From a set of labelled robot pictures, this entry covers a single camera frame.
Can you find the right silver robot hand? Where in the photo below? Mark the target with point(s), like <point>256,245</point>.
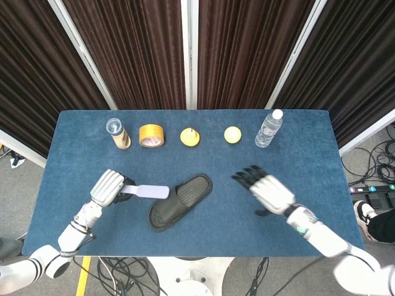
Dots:
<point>273,194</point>

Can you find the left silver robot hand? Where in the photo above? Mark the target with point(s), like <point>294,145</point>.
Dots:
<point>106,188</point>

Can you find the grey spatula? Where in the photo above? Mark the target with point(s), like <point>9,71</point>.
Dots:
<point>151,191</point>

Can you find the black rubber slipper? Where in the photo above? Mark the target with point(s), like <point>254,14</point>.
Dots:
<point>168,209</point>

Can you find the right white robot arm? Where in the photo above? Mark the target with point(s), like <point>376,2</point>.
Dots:
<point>327,240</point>

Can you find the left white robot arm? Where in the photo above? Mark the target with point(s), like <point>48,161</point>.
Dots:
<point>72,237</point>

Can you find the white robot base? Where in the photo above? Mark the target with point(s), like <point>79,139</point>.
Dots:
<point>191,274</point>

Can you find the beige sauce bottle clear cap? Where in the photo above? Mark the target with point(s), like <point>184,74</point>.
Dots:
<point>121,138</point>

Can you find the clear plastic water bottle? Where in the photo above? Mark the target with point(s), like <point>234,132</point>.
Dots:
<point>268,129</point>

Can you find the blue carpet table mat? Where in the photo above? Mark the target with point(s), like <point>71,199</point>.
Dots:
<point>216,160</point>

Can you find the yellow tape roll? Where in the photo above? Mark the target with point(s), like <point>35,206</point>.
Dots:
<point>151,132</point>

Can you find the pale yellow round fruit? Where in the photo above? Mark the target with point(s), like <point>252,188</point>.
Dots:
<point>232,135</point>

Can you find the yellow floor tape strip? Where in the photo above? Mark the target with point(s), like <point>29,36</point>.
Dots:
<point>83,277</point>

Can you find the white black floor object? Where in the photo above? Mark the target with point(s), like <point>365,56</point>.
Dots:
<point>17,161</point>

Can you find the white black sneaker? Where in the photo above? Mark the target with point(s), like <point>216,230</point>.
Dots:
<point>364,216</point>

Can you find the yellow toy pear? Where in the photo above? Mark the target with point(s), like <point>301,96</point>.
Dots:
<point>189,138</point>

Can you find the black trouser leg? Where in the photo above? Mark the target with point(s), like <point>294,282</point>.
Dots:
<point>384,226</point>

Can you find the brown pleated curtain panel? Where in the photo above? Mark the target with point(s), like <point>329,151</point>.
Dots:
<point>132,52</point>
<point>355,68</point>
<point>34,77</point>
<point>247,52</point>

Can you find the white screen frame post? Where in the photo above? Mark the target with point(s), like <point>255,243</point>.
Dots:
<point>296,52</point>
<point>83,52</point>
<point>189,52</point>
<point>370,131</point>
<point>21,148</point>

